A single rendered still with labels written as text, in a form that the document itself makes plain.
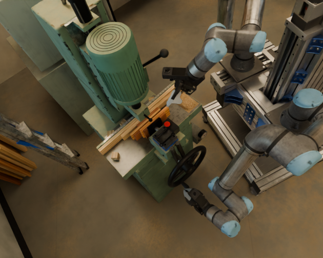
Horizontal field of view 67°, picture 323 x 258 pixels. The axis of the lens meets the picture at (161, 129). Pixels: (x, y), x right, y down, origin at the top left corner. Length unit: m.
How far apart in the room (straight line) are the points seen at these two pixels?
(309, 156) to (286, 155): 0.07
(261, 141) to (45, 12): 0.98
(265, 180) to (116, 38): 1.49
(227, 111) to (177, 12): 1.77
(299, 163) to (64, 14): 1.02
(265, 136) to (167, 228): 1.34
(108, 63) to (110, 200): 1.55
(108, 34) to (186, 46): 2.15
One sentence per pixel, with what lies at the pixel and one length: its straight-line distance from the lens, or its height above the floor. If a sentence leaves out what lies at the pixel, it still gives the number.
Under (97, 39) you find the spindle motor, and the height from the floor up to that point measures 1.50.
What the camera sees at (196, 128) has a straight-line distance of 1.65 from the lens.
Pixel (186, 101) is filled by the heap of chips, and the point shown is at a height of 0.93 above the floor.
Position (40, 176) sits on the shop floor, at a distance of 2.64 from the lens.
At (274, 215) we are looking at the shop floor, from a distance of 2.17.
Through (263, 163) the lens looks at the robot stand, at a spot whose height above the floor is 0.21.
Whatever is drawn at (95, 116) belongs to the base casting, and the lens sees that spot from 1.63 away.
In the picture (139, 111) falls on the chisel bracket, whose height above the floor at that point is 1.07.
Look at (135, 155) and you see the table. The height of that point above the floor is 0.90.
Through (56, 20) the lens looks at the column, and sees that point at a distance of 1.09.
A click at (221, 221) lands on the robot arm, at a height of 0.89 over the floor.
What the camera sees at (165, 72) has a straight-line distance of 1.01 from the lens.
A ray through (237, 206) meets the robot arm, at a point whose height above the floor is 0.89.
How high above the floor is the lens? 2.07
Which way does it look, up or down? 60 degrees down
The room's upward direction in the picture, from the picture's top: 17 degrees counter-clockwise
